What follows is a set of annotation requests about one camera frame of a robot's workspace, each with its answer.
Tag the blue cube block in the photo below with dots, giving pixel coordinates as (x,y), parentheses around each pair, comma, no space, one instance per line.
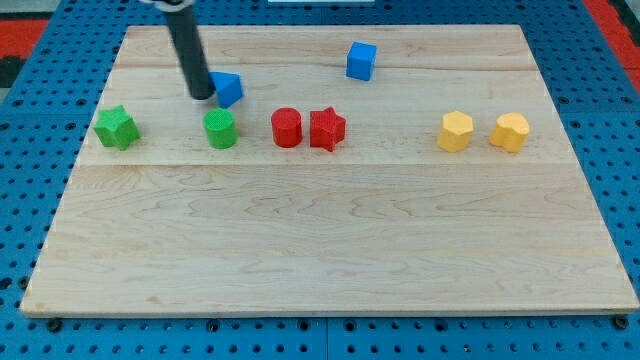
(361,61)

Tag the green star block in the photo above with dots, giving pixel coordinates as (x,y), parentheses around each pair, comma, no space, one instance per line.
(115,127)

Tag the red cylinder block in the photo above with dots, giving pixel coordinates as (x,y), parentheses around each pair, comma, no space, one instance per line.
(286,127)

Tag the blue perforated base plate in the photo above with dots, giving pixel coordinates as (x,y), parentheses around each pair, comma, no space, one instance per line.
(45,116)

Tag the yellow hexagon block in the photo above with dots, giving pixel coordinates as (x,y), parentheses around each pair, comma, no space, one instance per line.
(456,129)

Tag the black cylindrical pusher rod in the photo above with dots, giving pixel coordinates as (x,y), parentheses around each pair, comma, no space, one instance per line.
(184,32)

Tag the yellow heart block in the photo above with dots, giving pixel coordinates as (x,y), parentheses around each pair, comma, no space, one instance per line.
(510,132)

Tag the light wooden board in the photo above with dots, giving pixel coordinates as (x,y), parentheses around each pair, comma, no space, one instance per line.
(386,225)

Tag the red star block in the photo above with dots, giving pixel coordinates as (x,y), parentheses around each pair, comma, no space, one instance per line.
(327,129)

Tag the green cylinder block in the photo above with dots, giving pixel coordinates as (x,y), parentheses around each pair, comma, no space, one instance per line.
(219,125)

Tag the blue triangular prism block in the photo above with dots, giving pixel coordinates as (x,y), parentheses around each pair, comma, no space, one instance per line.
(228,87)

